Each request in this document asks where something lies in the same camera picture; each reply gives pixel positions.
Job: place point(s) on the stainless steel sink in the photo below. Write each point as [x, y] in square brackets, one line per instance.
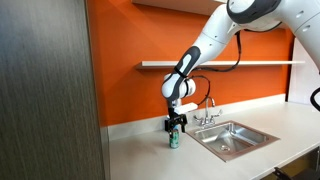
[233, 136]

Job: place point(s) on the dark wood cabinet panel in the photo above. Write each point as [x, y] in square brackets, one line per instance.
[43, 90]

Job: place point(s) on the white wall shelf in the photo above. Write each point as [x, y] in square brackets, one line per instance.
[260, 62]

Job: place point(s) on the round sink drain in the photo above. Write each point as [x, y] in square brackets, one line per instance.
[225, 148]

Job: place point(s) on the white counter backsplash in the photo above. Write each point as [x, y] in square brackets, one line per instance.
[140, 126]

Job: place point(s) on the green soda can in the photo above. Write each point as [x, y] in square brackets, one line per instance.
[174, 140]

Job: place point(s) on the white overhead cabinet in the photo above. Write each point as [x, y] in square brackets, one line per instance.
[173, 5]

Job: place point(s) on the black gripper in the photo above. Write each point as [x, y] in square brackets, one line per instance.
[174, 117]

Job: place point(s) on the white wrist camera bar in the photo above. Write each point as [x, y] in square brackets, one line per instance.
[186, 107]

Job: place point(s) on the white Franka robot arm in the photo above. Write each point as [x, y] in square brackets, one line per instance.
[213, 33]

